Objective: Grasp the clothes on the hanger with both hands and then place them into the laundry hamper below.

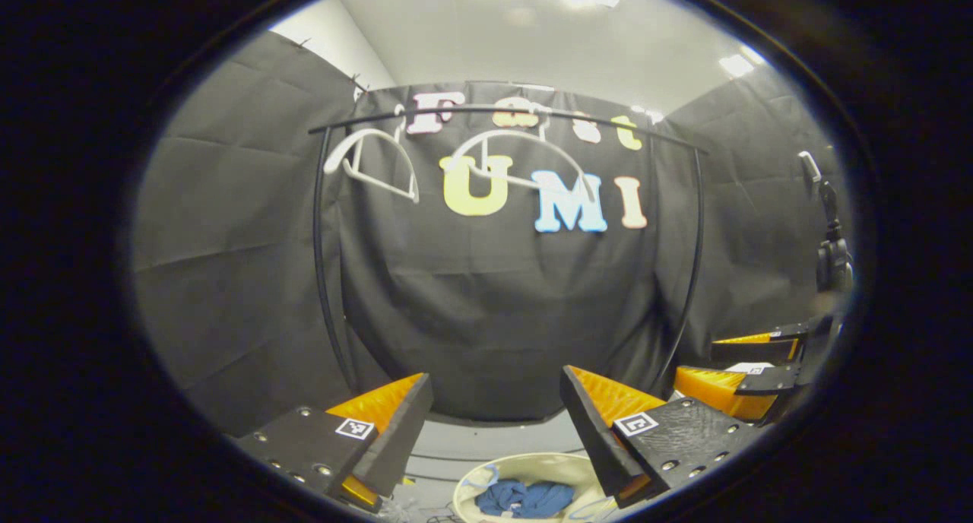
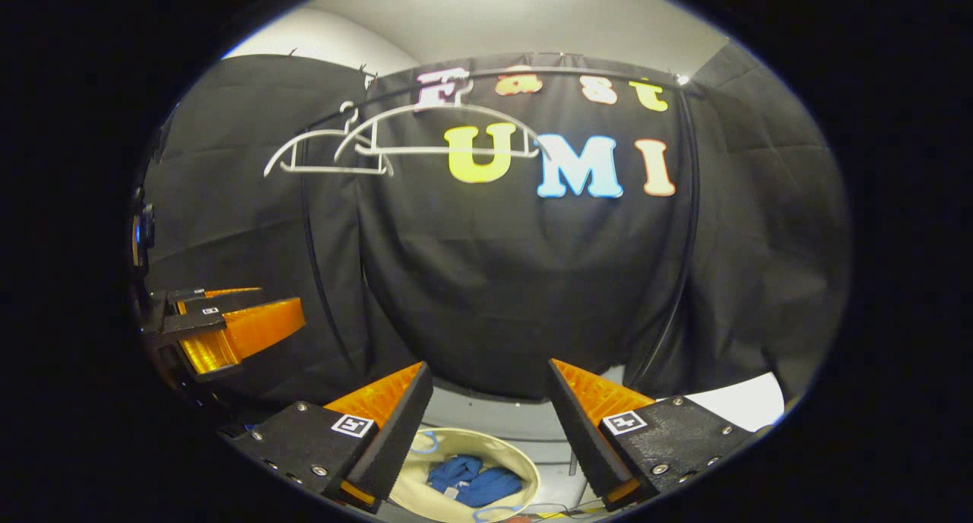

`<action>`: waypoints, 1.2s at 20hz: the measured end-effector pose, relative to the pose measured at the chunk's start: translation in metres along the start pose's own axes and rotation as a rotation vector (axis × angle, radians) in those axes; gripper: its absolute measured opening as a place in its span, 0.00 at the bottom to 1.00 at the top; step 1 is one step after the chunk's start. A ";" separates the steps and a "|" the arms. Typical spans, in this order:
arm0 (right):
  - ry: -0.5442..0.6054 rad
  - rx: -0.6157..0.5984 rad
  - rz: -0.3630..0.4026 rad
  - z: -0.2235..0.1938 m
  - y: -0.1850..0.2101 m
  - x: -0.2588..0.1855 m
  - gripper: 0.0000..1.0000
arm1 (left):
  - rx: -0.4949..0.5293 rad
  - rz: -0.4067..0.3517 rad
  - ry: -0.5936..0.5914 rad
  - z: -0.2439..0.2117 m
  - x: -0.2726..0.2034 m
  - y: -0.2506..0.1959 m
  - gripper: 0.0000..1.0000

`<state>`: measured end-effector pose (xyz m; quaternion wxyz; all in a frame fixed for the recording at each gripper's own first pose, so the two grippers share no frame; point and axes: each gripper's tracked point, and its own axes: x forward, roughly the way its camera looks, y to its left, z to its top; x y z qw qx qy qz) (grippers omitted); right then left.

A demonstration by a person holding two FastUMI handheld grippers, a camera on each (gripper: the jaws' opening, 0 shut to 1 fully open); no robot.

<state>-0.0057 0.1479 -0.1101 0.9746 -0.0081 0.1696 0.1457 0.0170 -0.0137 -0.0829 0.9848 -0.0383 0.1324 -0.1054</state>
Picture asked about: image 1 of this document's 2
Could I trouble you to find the white clothes hanger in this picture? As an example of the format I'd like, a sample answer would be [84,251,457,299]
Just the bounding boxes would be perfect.
[323,128,420,204]
[448,105,597,204]

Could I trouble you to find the crumpled clear plastic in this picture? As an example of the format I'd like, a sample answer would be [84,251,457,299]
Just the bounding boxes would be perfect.
[378,493,457,523]

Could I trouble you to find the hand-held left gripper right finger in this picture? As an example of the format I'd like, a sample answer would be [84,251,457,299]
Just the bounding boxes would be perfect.
[561,366,765,509]

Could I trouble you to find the black clothes rack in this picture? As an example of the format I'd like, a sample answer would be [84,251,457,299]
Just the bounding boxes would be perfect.
[308,105,709,402]

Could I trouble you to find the black backdrop cloth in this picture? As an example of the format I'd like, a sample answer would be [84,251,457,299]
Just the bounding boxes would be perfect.
[133,30,852,436]

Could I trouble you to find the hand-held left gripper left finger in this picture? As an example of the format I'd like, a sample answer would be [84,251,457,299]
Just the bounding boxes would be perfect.
[232,372,434,512]

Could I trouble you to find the cream laundry hamper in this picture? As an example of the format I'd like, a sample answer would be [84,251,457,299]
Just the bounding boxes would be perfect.
[452,452,609,523]

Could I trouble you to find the square ceiling light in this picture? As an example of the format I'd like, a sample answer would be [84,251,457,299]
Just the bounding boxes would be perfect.
[718,48,765,79]

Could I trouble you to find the blue corduroy jacket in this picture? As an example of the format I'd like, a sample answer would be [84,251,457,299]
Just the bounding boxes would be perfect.
[475,479,576,519]

